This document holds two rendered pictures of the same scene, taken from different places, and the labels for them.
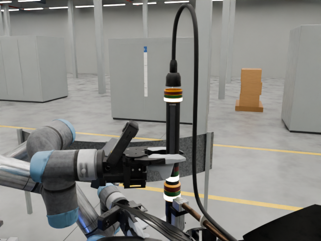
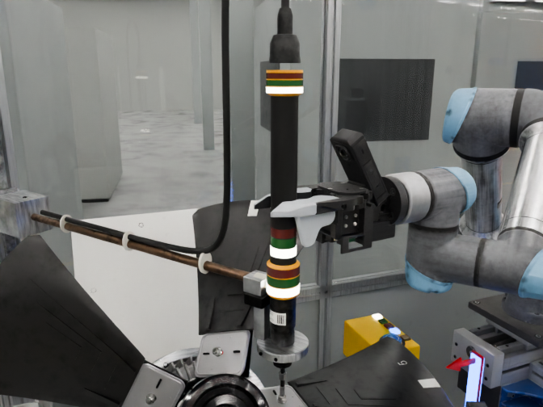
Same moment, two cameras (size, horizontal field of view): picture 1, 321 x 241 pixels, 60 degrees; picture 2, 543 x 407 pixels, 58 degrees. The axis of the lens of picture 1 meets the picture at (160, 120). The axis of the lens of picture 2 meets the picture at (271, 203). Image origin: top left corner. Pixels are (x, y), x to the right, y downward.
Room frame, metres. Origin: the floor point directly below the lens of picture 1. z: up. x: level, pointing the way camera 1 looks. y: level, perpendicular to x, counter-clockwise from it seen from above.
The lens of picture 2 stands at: (1.18, -0.31, 1.64)
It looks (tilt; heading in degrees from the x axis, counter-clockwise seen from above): 15 degrees down; 153
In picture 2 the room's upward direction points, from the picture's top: straight up
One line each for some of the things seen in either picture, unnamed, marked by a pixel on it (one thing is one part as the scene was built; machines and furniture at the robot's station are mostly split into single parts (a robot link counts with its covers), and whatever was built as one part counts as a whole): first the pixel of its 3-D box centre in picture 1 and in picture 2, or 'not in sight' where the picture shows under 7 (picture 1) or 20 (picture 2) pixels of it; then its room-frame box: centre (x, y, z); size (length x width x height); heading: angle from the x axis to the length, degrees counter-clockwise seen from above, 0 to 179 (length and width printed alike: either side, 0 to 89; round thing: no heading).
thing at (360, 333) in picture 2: not in sight; (379, 352); (0.40, 0.36, 1.02); 0.16 x 0.10 x 0.11; 174
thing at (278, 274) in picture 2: (172, 185); (283, 267); (0.65, -0.03, 1.39); 0.04 x 0.04 x 0.01
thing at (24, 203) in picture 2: not in sight; (19, 212); (0.11, -0.34, 1.37); 0.10 x 0.07 x 0.08; 29
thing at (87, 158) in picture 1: (90, 165); (397, 198); (0.63, 0.17, 1.46); 0.08 x 0.05 x 0.08; 4
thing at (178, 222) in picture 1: (174, 211); (276, 314); (0.64, -0.04, 1.32); 0.09 x 0.07 x 0.10; 29
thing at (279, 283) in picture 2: (172, 190); (283, 277); (0.65, -0.03, 1.38); 0.04 x 0.04 x 0.01
